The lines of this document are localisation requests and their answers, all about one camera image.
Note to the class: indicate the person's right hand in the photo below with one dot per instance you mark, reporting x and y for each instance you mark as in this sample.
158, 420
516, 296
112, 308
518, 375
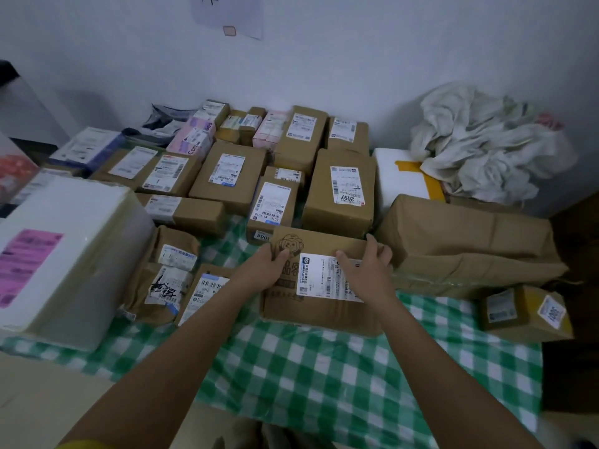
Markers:
372, 278

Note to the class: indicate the person's left hand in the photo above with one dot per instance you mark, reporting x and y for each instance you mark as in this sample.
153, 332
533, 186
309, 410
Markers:
257, 273

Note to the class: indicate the person's left thumb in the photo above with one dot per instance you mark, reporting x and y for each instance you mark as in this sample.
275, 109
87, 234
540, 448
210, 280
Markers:
280, 258

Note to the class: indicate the person's right thumb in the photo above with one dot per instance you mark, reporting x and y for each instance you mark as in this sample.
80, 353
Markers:
345, 261

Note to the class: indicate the cartoon print cardboard box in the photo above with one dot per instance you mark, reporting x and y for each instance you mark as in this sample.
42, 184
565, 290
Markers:
318, 303

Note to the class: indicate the person's left forearm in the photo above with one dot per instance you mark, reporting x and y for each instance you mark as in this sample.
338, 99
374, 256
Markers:
168, 369

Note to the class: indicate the person's right forearm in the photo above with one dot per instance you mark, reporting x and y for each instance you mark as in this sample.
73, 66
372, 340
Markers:
444, 383

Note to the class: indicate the pile of labelled brown parcels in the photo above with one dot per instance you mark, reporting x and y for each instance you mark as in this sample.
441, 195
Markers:
337, 201

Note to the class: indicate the flat brown mailer envelope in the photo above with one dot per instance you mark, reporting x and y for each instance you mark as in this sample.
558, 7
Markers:
201, 294

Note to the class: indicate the white foam box yellow tape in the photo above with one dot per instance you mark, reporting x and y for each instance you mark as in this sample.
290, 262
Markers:
393, 175

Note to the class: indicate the green white checked tablecloth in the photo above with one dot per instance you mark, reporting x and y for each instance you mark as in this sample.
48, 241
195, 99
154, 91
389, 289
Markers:
304, 374

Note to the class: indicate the large brown paper-wrapped parcel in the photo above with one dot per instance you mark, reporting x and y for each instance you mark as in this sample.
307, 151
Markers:
468, 243

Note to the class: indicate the crumpled brown paper bag parcel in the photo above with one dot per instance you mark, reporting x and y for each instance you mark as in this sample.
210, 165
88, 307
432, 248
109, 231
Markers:
154, 280

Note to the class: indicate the pale pink white carton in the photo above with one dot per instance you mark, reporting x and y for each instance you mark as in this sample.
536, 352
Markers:
270, 128

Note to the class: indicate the pink carton with label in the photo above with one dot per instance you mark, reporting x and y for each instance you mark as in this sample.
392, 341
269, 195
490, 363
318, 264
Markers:
192, 137

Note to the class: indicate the grey plastic mailer bag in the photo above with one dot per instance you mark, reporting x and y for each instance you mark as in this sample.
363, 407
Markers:
161, 121

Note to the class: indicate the crumpled white cloth heap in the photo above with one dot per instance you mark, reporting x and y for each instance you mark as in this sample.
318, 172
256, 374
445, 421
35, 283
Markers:
491, 144

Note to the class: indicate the small yellow-taped cardboard box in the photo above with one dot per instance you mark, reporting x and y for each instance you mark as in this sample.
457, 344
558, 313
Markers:
524, 317

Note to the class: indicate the large white pink-label parcel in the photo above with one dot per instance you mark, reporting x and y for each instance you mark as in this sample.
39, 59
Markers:
79, 238

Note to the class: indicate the blue and white parcel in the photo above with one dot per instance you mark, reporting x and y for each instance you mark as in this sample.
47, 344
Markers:
86, 147

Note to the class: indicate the yellow shirt sleeve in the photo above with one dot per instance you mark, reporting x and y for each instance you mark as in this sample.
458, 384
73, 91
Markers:
86, 445

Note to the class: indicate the red patterned package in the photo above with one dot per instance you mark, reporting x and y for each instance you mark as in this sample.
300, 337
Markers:
14, 177

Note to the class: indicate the white furniture panel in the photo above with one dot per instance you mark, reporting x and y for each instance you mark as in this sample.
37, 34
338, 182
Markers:
28, 112

